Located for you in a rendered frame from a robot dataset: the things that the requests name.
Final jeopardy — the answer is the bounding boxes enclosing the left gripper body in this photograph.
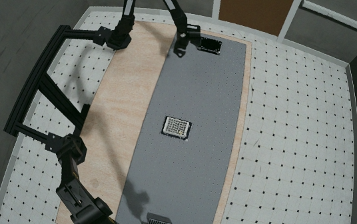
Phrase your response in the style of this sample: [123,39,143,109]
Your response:
[173,37,186,53]

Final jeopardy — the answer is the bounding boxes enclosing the white grid rack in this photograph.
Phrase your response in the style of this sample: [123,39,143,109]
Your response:
[163,117,189,137]

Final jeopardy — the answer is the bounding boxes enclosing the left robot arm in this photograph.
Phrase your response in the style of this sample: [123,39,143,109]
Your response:
[108,0,202,47]

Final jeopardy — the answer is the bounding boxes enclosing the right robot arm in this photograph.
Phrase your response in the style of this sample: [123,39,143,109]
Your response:
[56,136,119,224]

